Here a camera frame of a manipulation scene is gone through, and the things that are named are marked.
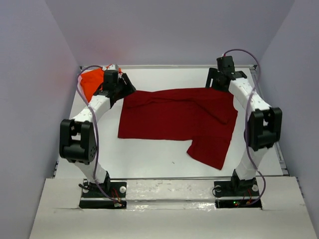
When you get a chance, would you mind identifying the orange t shirt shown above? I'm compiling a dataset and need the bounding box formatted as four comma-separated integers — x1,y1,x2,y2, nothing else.
78,65,104,105

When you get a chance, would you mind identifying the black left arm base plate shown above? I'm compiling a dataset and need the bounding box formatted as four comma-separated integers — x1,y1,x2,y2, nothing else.
78,180,127,210

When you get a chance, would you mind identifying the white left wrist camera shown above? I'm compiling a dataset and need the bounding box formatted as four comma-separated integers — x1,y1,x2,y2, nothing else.
102,64,119,71

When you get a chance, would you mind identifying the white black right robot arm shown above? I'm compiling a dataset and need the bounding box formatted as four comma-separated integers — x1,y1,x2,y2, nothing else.
205,55,283,198

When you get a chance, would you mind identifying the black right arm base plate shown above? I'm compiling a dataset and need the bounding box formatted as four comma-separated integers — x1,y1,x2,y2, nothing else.
212,178,262,209

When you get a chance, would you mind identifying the white table edge rail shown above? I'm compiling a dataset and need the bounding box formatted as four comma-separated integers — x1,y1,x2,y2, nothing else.
79,64,257,69

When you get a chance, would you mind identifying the dark red t shirt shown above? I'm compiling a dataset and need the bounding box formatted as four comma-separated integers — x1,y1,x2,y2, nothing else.
118,88,238,170

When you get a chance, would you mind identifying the right side aluminium rail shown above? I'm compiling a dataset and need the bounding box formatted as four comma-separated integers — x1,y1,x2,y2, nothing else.
250,66,290,176

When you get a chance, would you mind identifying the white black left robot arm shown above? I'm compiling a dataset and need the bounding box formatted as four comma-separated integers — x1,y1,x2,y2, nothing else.
59,70,136,198

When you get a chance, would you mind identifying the white front panel board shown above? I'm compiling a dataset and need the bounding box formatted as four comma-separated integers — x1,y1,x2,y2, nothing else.
30,177,316,239

